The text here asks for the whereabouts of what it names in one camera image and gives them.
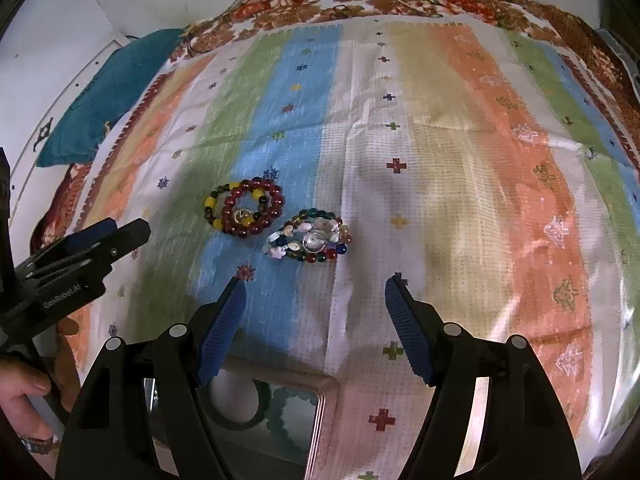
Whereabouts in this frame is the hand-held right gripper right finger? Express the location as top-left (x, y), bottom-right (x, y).
top-left (384, 272), bottom-right (583, 480)

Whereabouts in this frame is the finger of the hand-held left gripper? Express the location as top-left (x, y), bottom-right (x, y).
top-left (27, 217), bottom-right (119, 267)
top-left (20, 219), bottom-right (152, 288)

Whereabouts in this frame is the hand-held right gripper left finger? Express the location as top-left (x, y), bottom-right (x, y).
top-left (57, 276), bottom-right (247, 480)

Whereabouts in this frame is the yellow green bead bracelet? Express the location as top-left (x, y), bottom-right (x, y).
top-left (203, 182), bottom-right (267, 231)

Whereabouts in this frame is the white shell chip bracelet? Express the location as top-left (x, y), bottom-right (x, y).
top-left (264, 217), bottom-right (347, 262)

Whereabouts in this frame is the pink rimmed mirror tray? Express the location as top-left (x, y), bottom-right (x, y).
top-left (144, 355), bottom-right (342, 480)

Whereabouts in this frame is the multicolour glass bead bracelet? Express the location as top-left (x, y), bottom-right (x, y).
top-left (264, 207), bottom-right (354, 266)

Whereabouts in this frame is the dark red bead bracelet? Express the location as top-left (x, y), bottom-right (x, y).
top-left (221, 177), bottom-right (286, 237)

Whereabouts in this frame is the person's left forearm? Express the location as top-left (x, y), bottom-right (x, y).
top-left (0, 430), bottom-right (57, 480)

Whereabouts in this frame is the person's left hand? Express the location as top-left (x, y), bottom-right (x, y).
top-left (0, 317), bottom-right (83, 441)

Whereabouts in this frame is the black bangle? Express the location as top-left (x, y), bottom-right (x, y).
top-left (204, 377), bottom-right (272, 432)

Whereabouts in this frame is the white bed headboard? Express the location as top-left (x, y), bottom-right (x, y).
top-left (9, 30), bottom-right (132, 206)

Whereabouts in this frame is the beaded wristband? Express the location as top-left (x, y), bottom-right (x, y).
top-left (19, 434), bottom-right (55, 457)

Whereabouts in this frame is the teal pillow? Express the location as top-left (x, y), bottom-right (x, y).
top-left (36, 27), bottom-right (187, 169)

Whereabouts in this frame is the striped woven mat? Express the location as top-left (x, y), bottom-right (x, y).
top-left (75, 19), bottom-right (640, 463)

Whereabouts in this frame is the grey plastic cover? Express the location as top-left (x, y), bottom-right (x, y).
top-left (594, 24), bottom-right (640, 96)

